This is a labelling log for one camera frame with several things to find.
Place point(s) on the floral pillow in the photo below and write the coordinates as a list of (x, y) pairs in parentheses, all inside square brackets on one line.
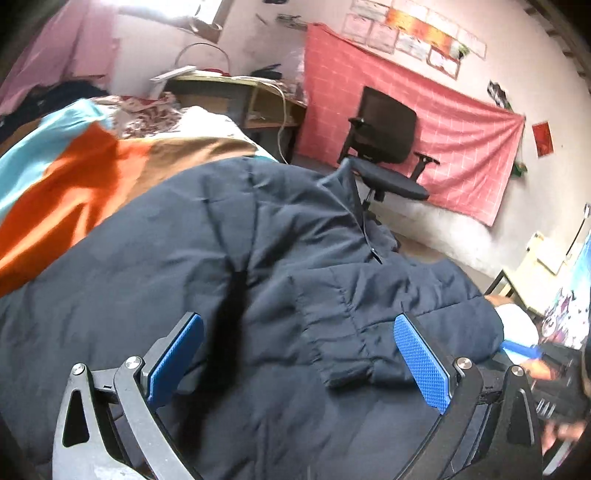
[(134, 117)]

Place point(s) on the pink hanging curtain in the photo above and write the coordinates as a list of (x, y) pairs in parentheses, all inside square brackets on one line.
[(76, 43)]

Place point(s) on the pink checked wall cloth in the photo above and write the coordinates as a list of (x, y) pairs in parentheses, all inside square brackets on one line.
[(474, 142)]

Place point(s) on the colourful block bed sheet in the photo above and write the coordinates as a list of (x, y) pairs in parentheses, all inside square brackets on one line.
[(74, 170)]

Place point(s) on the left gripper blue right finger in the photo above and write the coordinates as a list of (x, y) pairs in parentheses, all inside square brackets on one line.
[(483, 432)]

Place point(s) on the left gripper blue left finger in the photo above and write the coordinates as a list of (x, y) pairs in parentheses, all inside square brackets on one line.
[(86, 442)]

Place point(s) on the dark navy puffer jacket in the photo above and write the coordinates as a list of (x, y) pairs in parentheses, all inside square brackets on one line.
[(299, 377)]

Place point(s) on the person's right hand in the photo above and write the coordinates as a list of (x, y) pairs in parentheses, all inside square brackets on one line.
[(561, 431)]

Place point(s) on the wall certificates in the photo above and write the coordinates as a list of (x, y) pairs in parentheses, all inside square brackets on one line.
[(414, 29)]

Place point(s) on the red paper on wall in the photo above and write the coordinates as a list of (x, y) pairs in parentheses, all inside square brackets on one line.
[(543, 139)]

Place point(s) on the dark clothes pile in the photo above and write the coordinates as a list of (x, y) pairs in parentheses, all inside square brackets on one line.
[(44, 100)]

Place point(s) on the black office chair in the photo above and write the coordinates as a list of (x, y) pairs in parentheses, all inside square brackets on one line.
[(379, 148)]

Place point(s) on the wooden desk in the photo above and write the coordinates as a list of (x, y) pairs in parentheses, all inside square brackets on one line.
[(266, 113)]

